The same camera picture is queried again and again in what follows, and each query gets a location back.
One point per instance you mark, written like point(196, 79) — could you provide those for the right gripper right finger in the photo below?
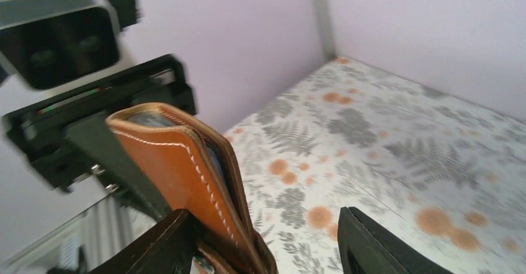
point(366, 247)

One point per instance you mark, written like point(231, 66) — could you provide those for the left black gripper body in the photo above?
point(40, 130)

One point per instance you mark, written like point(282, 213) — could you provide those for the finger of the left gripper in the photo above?
point(118, 174)

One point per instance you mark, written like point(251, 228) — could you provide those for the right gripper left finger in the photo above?
point(168, 247)

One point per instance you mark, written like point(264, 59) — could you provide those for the brown leather card holder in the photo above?
point(195, 168)

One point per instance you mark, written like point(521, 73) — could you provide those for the floral patterned table mat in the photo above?
point(445, 176)

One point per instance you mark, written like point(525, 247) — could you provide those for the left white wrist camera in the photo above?
point(49, 43)

